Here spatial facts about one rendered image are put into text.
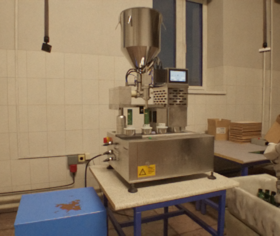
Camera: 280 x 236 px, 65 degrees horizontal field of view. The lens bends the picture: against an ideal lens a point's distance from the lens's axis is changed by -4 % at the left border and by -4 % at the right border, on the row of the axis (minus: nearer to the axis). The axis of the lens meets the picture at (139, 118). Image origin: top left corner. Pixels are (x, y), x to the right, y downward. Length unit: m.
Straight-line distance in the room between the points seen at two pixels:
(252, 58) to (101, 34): 2.55
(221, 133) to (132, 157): 2.01
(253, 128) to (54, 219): 2.39
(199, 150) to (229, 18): 2.94
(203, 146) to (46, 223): 1.02
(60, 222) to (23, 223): 0.19
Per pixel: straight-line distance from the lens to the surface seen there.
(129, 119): 1.38
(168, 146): 1.34
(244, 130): 2.90
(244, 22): 4.31
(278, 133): 2.77
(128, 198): 1.21
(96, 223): 1.47
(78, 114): 2.81
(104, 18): 3.06
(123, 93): 1.47
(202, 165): 1.50
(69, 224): 1.44
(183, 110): 1.63
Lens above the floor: 1.23
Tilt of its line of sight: 4 degrees down
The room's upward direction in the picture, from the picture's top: straight up
